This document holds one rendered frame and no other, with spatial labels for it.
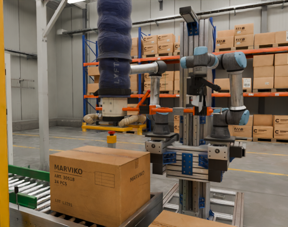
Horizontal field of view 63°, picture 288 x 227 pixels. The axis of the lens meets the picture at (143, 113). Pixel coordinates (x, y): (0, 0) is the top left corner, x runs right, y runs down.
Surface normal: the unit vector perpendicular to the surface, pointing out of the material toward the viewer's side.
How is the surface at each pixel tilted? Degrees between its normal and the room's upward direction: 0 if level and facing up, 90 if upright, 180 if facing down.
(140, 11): 90
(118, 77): 74
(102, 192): 90
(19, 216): 90
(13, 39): 90
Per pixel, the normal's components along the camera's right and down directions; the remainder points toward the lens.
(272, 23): -0.40, 0.04
